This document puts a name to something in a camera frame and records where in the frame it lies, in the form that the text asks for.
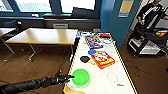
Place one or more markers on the dark bag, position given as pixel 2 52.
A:
pixel 85 12

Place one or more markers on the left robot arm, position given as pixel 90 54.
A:
pixel 26 85

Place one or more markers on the dark bowl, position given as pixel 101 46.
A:
pixel 85 59

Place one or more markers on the blue round disc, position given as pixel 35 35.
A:
pixel 92 52

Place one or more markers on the small red item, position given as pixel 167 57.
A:
pixel 105 35

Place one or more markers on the green bowl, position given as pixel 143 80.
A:
pixel 81 77

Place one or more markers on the yellow wall sign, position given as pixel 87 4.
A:
pixel 126 7

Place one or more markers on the black wheeled cart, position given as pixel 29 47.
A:
pixel 146 33

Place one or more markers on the dark window bench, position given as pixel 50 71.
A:
pixel 36 20

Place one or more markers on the pale long table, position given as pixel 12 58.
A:
pixel 45 36

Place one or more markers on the yellow edged white table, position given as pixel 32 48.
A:
pixel 100 81

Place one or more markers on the colourful toy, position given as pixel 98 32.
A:
pixel 160 33

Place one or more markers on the orange game box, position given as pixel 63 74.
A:
pixel 102 59

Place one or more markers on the colourful puzzle box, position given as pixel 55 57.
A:
pixel 94 41

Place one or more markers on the dark office chair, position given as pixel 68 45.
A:
pixel 13 26

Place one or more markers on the long wooden table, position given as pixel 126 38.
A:
pixel 5 32

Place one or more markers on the grey bench vent panel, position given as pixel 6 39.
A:
pixel 60 25

